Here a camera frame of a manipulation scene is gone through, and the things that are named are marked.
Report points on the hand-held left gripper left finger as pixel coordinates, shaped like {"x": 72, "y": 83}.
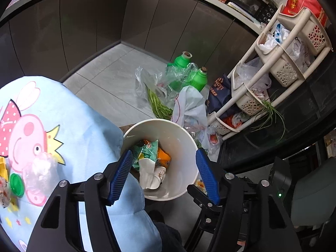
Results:
{"x": 120, "y": 176}

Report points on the white crumpled plastic bags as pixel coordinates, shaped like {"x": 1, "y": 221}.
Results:
{"x": 275, "y": 42}

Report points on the clear plastic bag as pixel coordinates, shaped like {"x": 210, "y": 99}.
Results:
{"x": 147, "y": 78}

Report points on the green foil snack bag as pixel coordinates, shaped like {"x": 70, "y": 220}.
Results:
{"x": 147, "y": 151}

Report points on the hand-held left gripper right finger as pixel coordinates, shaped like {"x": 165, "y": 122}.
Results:
{"x": 207, "y": 178}

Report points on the blue cartoon printed tablecloth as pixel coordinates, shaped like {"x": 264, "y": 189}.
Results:
{"x": 65, "y": 126}

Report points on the person's leg in jeans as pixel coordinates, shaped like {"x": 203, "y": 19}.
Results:
{"x": 168, "y": 236}

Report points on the green bottle cap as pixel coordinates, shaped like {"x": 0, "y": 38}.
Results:
{"x": 17, "y": 185}

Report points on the yellow wrapper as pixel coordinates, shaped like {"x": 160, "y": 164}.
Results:
{"x": 3, "y": 168}

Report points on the green grassy plant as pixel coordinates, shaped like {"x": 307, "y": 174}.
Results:
{"x": 270, "y": 113}

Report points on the white plastic bag red print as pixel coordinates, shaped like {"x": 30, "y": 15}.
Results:
{"x": 189, "y": 105}

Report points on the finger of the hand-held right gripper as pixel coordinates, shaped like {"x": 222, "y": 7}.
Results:
{"x": 207, "y": 221}
{"x": 199, "y": 200}

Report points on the bunch of green beans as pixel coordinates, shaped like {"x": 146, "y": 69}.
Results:
{"x": 158, "y": 105}

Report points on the white printed paper cup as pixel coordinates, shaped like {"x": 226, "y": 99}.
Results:
{"x": 148, "y": 176}

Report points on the beige plastic basket rack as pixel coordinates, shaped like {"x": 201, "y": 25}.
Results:
{"x": 291, "y": 65}

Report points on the kitchen counter with dark cabinets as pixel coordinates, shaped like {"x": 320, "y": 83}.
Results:
{"x": 78, "y": 31}

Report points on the clear plastic wrapper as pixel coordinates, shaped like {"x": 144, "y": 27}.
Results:
{"x": 39, "y": 173}

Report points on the green plastic bottle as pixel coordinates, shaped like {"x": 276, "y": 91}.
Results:
{"x": 200, "y": 80}
{"x": 182, "y": 61}

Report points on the navy blue shopping bag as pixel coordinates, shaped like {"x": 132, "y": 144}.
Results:
{"x": 218, "y": 94}

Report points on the white trash bin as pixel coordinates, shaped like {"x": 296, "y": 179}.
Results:
{"x": 178, "y": 149}

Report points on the white patterned candy wrapper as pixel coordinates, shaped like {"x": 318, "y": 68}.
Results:
{"x": 4, "y": 193}

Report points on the translucent plastic bag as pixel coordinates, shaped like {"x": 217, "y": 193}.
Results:
{"x": 252, "y": 73}

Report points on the black countertop oven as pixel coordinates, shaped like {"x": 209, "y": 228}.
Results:
{"x": 249, "y": 1}

